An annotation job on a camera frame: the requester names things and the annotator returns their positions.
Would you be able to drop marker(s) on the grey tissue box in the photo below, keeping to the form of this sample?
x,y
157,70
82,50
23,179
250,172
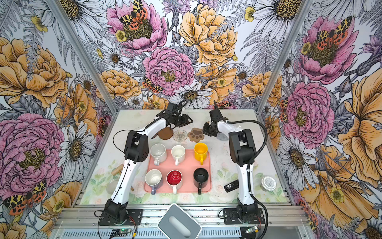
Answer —
x,y
177,224

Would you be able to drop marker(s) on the grey blue round coaster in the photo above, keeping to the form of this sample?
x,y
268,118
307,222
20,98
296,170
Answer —
x,y
222,137

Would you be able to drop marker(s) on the pink tray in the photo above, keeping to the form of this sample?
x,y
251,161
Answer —
x,y
184,172

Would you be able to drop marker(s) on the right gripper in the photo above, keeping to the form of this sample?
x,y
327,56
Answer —
x,y
205,130

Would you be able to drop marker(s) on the white mug purple handle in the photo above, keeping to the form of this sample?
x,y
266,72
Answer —
x,y
154,180

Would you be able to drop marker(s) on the white mug back middle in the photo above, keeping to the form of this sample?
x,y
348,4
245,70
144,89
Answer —
x,y
178,153

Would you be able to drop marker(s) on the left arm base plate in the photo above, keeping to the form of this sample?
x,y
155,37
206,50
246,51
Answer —
x,y
131,217

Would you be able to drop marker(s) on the white mug back left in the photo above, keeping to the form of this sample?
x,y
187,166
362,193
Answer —
x,y
159,153

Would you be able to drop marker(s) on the yellow mug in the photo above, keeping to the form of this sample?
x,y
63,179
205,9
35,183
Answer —
x,y
200,152

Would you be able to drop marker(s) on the black mug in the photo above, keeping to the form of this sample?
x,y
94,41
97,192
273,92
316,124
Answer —
x,y
201,177

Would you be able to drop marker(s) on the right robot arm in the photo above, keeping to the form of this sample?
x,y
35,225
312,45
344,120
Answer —
x,y
243,153

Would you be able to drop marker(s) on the red inside white mug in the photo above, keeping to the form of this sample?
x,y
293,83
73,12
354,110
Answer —
x,y
175,180

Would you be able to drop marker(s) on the wooden mallet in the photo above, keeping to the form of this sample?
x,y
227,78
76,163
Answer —
x,y
117,170

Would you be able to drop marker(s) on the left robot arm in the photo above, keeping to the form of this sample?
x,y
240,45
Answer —
x,y
136,151

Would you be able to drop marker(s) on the dark brown round coaster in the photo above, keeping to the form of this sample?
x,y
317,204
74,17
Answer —
x,y
166,133

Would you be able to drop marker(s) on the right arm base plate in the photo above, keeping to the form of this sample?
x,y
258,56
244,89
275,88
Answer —
x,y
231,216

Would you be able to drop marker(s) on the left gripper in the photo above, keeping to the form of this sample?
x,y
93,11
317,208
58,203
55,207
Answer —
x,y
185,120

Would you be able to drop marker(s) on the clear glass jar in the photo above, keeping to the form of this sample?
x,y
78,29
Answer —
x,y
111,186

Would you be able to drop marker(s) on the black stapler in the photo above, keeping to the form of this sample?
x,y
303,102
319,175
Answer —
x,y
231,186

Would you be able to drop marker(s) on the white patterned round coaster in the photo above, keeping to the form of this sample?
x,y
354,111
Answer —
x,y
180,135

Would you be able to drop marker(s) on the paw shaped cork coaster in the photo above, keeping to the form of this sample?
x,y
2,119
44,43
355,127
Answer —
x,y
196,135

